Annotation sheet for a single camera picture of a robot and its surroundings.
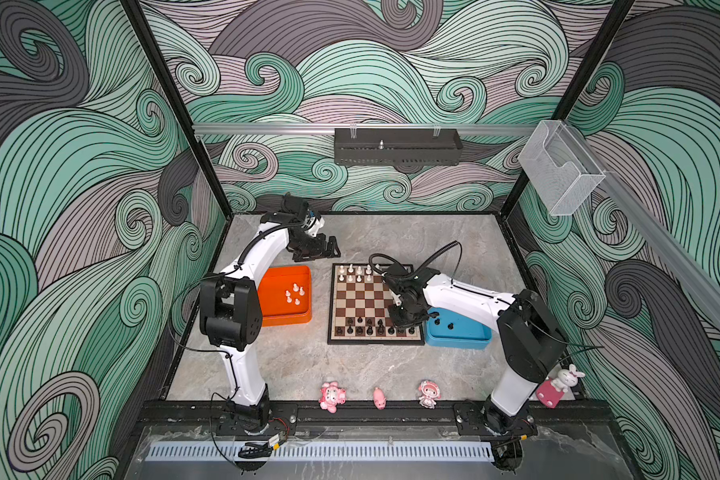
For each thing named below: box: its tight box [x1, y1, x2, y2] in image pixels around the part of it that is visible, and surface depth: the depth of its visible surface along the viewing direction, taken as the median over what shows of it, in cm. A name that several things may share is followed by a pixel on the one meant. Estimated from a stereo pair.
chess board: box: [327, 263, 426, 345], surface depth 92 cm
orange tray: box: [258, 265, 313, 327], surface depth 97 cm
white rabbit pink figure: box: [536, 363, 585, 409], surface depth 76 cm
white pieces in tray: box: [285, 283, 305, 306], surface depth 97 cm
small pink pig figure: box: [373, 387, 387, 410], surface depth 77 cm
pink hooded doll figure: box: [418, 380, 441, 409], surface depth 76 cm
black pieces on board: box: [336, 317, 416, 336], surface depth 88 cm
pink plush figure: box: [319, 381, 347, 414], surface depth 76 cm
